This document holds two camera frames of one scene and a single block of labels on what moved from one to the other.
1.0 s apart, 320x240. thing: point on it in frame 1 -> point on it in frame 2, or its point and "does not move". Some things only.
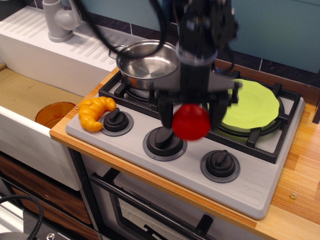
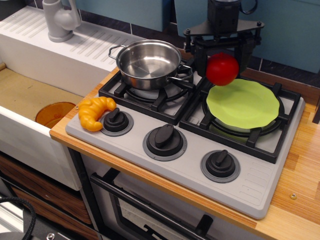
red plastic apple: (191, 121) -> (222, 69)
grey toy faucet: (61, 20) does not move
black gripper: (197, 82) -> (223, 28)
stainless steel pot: (159, 70) does not move
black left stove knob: (116, 123) does not move
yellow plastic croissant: (90, 110) does not move
